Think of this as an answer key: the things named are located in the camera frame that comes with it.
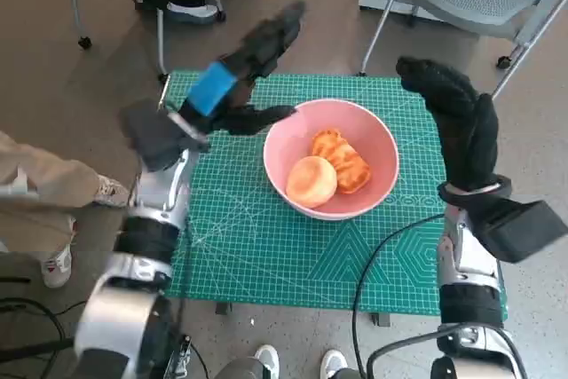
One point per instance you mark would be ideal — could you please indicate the round toy bread bun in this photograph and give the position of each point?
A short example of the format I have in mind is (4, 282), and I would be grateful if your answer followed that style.
(310, 181)

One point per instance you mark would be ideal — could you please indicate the pink bowl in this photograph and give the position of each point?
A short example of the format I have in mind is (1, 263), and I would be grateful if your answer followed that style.
(377, 139)

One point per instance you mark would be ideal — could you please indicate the green cutting mat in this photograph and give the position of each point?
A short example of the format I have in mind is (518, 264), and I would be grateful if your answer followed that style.
(284, 255)

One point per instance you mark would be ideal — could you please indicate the rectangular braided toy bread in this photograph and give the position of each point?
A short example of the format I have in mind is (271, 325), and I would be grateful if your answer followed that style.
(344, 159)

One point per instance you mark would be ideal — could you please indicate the black table bracket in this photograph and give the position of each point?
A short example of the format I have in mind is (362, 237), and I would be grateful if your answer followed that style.
(381, 319)
(223, 308)

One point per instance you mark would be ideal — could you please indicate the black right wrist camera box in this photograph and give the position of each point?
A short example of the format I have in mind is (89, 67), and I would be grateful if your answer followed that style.
(515, 228)

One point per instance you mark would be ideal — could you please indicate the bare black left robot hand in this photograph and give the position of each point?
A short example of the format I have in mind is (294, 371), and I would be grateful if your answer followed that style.
(239, 77)

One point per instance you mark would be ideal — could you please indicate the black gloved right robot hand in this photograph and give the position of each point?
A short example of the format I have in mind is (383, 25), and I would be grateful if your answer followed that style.
(461, 130)

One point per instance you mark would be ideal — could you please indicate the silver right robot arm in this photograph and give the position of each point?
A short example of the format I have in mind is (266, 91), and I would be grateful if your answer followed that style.
(466, 272)

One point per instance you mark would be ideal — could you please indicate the white foot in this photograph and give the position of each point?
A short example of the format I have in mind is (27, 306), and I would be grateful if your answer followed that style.
(267, 361)
(333, 363)

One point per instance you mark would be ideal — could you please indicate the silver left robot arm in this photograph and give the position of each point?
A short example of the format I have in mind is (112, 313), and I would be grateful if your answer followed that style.
(133, 263)

